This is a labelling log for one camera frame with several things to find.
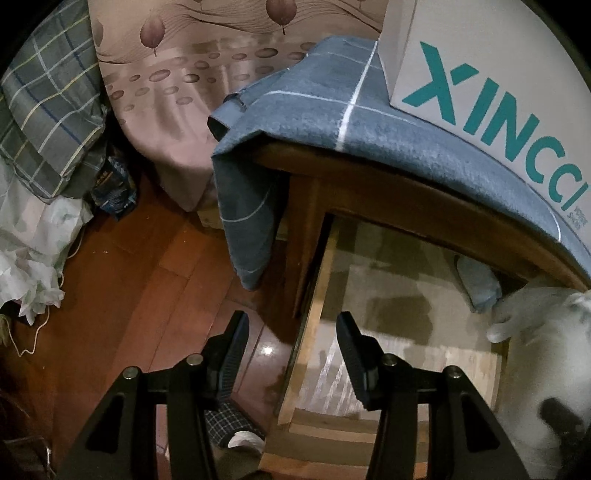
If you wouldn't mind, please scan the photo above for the light blue cloth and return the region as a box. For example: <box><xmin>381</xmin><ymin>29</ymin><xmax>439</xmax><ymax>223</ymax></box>
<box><xmin>455</xmin><ymin>256</ymin><xmax>503</xmax><ymax>313</ymax></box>

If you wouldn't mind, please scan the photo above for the pink leaf print sheet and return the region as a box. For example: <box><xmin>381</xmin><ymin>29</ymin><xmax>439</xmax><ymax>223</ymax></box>
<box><xmin>88</xmin><ymin>0</ymin><xmax>389</xmax><ymax>213</ymax></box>

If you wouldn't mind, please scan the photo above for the plaid slipper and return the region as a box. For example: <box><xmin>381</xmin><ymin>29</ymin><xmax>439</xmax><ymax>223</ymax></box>
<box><xmin>204</xmin><ymin>399</ymin><xmax>267</xmax><ymax>449</ymax></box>

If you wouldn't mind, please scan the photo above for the wooden drawer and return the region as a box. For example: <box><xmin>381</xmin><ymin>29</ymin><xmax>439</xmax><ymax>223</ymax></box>
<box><xmin>259</xmin><ymin>215</ymin><xmax>532</xmax><ymax>480</ymax></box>

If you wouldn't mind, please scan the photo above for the blue packet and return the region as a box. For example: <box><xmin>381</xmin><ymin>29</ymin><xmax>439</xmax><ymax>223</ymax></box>
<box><xmin>90</xmin><ymin>154</ymin><xmax>138</xmax><ymax>220</ymax></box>

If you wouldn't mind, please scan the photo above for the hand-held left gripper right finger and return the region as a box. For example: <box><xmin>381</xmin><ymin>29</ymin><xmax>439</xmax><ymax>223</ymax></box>
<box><xmin>335</xmin><ymin>312</ymin><xmax>532</xmax><ymax>480</ymax></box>

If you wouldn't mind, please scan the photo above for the blue checked cloth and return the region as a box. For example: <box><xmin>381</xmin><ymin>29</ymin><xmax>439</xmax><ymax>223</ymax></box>
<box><xmin>208</xmin><ymin>37</ymin><xmax>591</xmax><ymax>291</ymax></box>

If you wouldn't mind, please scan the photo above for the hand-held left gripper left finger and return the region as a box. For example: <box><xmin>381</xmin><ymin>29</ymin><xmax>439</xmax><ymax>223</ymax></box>
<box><xmin>55</xmin><ymin>310</ymin><xmax>250</xmax><ymax>480</ymax></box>

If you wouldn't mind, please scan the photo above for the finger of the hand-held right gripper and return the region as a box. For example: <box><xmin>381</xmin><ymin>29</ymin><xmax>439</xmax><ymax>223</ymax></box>
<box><xmin>541</xmin><ymin>398</ymin><xmax>585</xmax><ymax>446</ymax></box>

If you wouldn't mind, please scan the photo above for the wooden nightstand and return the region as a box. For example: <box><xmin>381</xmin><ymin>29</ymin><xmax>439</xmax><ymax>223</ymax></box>
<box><xmin>252</xmin><ymin>141</ymin><xmax>591</xmax><ymax>319</ymax></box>

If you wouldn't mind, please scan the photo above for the small cardboard box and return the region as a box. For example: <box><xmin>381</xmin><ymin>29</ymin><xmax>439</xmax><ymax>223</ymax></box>
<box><xmin>196</xmin><ymin>203</ymin><xmax>227</xmax><ymax>232</ymax></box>

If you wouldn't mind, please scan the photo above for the white cardboard box teal print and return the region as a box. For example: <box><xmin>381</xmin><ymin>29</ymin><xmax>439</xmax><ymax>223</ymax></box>
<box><xmin>379</xmin><ymin>0</ymin><xmax>591</xmax><ymax>241</ymax></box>

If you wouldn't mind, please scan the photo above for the pale grey garment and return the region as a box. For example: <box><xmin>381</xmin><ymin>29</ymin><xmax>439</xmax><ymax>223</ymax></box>
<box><xmin>487</xmin><ymin>286</ymin><xmax>591</xmax><ymax>480</ymax></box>

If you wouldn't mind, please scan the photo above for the thin white cord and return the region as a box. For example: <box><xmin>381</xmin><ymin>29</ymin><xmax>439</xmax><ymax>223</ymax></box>
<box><xmin>14</xmin><ymin>240</ymin><xmax>81</xmax><ymax>356</ymax></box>

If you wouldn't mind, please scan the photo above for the grey plaid pillow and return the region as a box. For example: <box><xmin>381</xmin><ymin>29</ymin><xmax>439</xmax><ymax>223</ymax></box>
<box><xmin>0</xmin><ymin>0</ymin><xmax>109</xmax><ymax>201</ymax></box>

